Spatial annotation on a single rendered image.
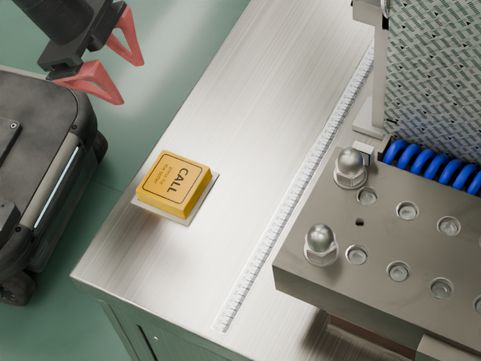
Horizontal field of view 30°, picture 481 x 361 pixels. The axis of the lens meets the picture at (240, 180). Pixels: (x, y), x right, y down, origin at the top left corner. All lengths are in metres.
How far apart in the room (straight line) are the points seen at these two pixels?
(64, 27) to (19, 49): 1.62
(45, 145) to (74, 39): 1.09
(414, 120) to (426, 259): 0.15
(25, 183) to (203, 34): 0.74
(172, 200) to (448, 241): 0.35
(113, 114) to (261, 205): 1.31
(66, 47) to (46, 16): 0.04
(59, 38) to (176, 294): 0.32
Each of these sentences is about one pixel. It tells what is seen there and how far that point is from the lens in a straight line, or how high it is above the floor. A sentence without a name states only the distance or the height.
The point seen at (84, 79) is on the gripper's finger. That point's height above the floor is 1.10.
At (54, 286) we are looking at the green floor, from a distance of 2.15.
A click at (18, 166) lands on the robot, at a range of 2.05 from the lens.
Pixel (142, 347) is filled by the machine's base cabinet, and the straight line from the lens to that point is 1.21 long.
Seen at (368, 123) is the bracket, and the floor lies 0.91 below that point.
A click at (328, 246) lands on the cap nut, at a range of 0.89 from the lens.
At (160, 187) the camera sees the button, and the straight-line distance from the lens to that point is 1.11.
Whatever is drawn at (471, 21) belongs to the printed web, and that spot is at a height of 1.24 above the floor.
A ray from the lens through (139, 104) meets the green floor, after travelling 2.38.
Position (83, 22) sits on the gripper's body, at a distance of 0.99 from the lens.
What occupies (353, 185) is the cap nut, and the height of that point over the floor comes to 1.04.
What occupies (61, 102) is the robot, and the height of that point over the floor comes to 0.24.
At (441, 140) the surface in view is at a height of 1.05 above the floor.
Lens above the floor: 1.84
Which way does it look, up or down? 57 degrees down
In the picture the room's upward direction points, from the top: 11 degrees counter-clockwise
